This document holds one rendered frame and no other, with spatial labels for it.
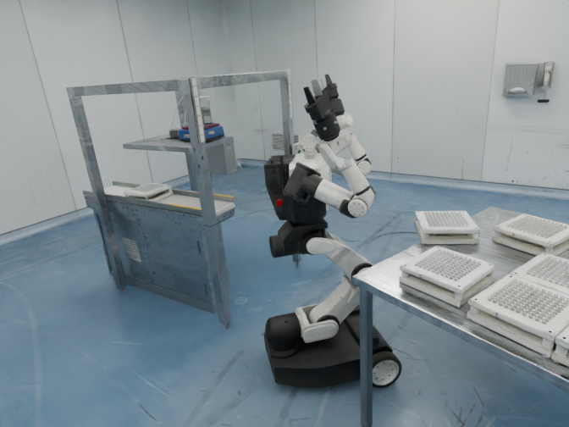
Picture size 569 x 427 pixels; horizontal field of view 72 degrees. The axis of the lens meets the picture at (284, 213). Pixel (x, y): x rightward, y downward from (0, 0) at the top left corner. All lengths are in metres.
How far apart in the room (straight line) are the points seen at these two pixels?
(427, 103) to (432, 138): 0.45
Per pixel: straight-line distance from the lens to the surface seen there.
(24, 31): 5.57
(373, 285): 1.56
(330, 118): 1.50
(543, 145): 5.38
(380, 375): 2.28
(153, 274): 3.26
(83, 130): 3.14
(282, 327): 2.17
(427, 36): 5.55
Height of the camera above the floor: 1.62
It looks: 20 degrees down
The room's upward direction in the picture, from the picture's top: 5 degrees counter-clockwise
